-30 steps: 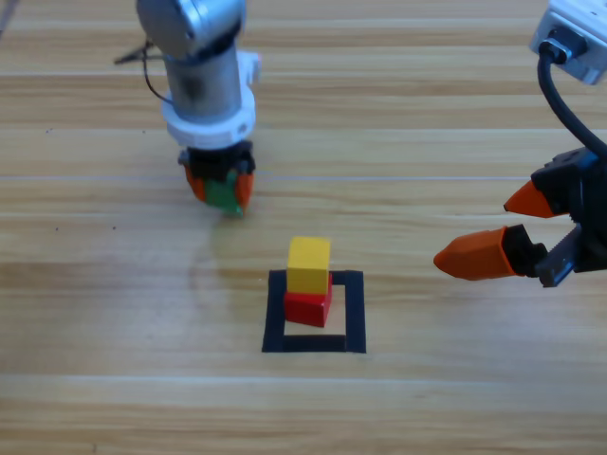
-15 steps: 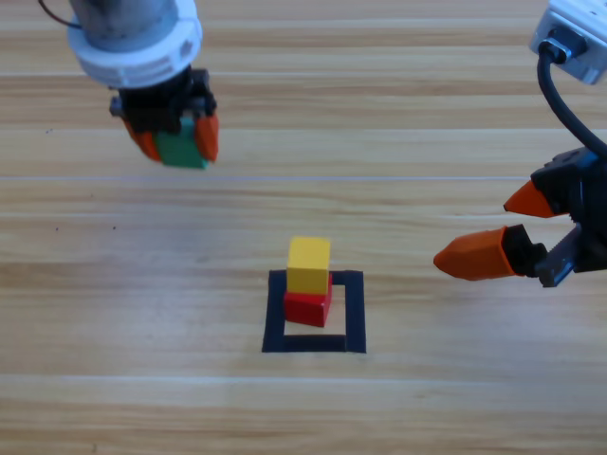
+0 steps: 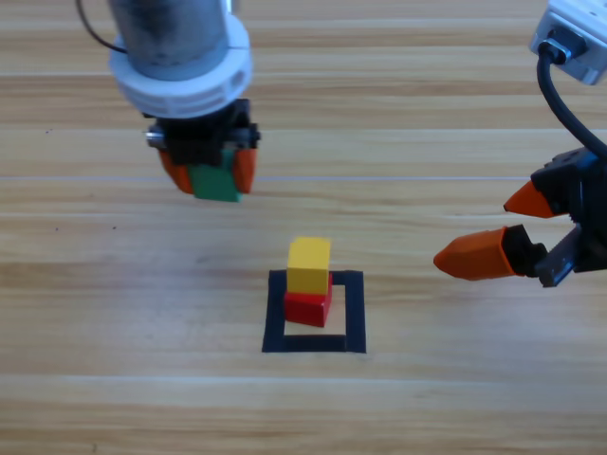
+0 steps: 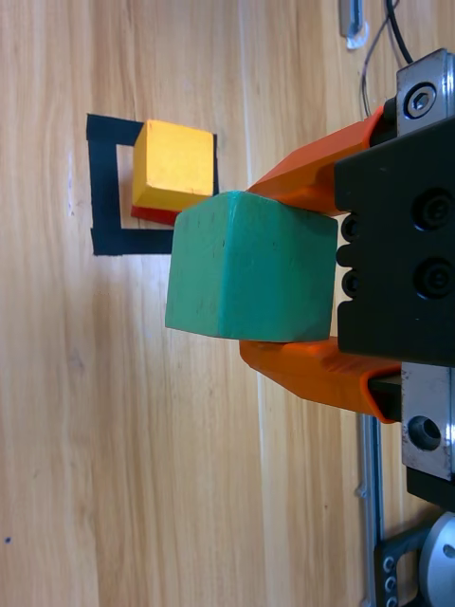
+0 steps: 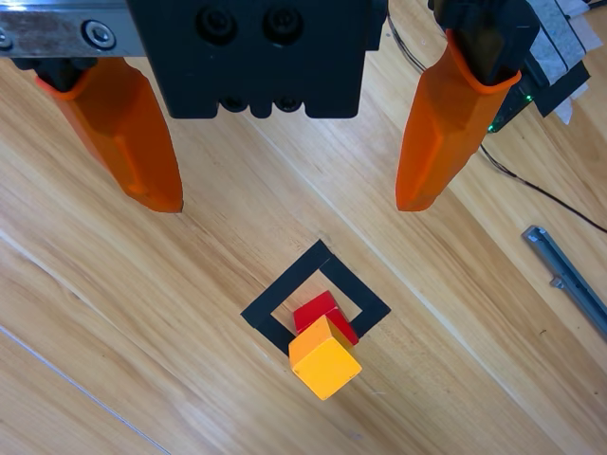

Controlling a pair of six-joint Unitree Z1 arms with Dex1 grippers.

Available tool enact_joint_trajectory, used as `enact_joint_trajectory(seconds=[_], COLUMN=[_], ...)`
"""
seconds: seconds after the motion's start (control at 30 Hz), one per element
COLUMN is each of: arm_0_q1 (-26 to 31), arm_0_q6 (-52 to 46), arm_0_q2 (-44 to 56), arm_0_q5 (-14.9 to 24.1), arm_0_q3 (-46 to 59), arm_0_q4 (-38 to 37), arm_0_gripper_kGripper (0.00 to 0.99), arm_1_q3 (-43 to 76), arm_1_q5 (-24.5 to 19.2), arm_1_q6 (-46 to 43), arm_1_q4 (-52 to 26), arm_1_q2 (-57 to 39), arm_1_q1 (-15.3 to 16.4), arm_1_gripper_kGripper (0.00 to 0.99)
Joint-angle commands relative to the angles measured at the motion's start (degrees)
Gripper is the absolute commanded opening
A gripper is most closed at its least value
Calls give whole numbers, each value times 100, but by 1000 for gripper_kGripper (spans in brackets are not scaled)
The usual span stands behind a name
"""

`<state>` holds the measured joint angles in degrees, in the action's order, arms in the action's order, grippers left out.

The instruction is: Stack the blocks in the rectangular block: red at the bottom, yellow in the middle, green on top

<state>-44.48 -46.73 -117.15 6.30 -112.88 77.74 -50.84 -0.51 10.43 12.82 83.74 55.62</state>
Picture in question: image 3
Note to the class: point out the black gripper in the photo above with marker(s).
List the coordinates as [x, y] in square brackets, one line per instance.
[588, 208]
[199, 142]

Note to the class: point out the green cube block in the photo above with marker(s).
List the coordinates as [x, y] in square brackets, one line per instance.
[213, 185]

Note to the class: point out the yellow cube block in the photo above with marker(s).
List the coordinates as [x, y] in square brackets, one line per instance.
[308, 265]

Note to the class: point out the red cube block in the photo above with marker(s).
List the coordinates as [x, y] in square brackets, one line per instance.
[306, 310]

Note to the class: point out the black tape square outline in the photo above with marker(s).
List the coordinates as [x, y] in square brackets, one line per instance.
[275, 322]

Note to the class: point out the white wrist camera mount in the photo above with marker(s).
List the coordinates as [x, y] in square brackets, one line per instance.
[593, 57]
[189, 99]

